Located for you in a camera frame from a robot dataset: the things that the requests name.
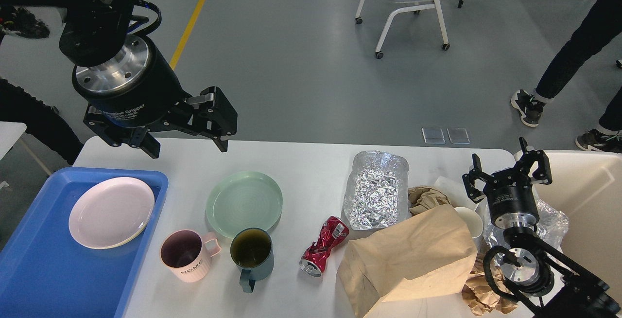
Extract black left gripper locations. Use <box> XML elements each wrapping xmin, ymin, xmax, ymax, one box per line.
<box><xmin>72</xmin><ymin>34</ymin><xmax>238</xmax><ymax>159</ymax></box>

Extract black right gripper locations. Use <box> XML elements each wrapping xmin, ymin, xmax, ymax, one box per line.
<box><xmin>462</xmin><ymin>137</ymin><xmax>553</xmax><ymax>227</ymax></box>

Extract green plate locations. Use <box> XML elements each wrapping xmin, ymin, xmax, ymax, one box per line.
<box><xmin>205</xmin><ymin>171</ymin><xmax>283</xmax><ymax>238</ymax></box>

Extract pink HOME mug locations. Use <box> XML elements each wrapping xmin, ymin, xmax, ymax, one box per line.
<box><xmin>160</xmin><ymin>230</ymin><xmax>221</xmax><ymax>283</ymax></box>

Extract dark teal mug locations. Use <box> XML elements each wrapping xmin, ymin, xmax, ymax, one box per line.
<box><xmin>230</xmin><ymin>228</ymin><xmax>274</xmax><ymax>293</ymax></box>

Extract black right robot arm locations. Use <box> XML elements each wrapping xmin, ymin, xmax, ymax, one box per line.
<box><xmin>462</xmin><ymin>137</ymin><xmax>621</xmax><ymax>318</ymax></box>

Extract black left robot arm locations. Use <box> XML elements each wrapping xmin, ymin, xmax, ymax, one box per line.
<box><xmin>1</xmin><ymin>0</ymin><xmax>238</xmax><ymax>159</ymax></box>

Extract white paper cup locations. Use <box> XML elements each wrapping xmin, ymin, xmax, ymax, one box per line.
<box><xmin>454</xmin><ymin>207</ymin><xmax>484</xmax><ymax>240</ymax></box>

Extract beige plastic bin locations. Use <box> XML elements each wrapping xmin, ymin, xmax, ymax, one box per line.
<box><xmin>535</xmin><ymin>150</ymin><xmax>622</xmax><ymax>302</ymax></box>

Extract crumpled brown paper upper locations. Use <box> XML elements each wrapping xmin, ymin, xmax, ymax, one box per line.
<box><xmin>407</xmin><ymin>186</ymin><xmax>451</xmax><ymax>216</ymax></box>

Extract crumpled brown paper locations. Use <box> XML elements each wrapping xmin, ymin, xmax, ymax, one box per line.
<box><xmin>462</xmin><ymin>256</ymin><xmax>518</xmax><ymax>316</ymax></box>
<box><xmin>407</xmin><ymin>186</ymin><xmax>451</xmax><ymax>216</ymax></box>

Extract pink plate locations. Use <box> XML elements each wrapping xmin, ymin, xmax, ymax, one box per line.
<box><xmin>69</xmin><ymin>177</ymin><xmax>155</xmax><ymax>249</ymax></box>

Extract brown paper bag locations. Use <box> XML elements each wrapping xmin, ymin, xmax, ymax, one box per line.
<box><xmin>337</xmin><ymin>205</ymin><xmax>477</xmax><ymax>318</ymax></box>

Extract crumpled brown paper lower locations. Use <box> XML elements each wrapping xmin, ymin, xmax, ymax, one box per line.
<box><xmin>462</xmin><ymin>256</ymin><xmax>518</xmax><ymax>316</ymax></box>

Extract dark seated figure left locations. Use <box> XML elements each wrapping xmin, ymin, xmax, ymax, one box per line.
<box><xmin>0</xmin><ymin>78</ymin><xmax>84</xmax><ymax>165</ymax></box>

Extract aluminium foil tray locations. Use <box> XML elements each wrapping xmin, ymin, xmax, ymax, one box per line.
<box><xmin>343</xmin><ymin>150</ymin><xmax>410</xmax><ymax>231</ymax></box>

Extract crushed red soda can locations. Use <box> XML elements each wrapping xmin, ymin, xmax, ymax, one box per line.
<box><xmin>299</xmin><ymin>216</ymin><xmax>350</xmax><ymax>278</ymax></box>

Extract blue plastic tray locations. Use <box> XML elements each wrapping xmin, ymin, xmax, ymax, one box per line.
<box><xmin>0</xmin><ymin>167</ymin><xmax>168</xmax><ymax>318</ymax></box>

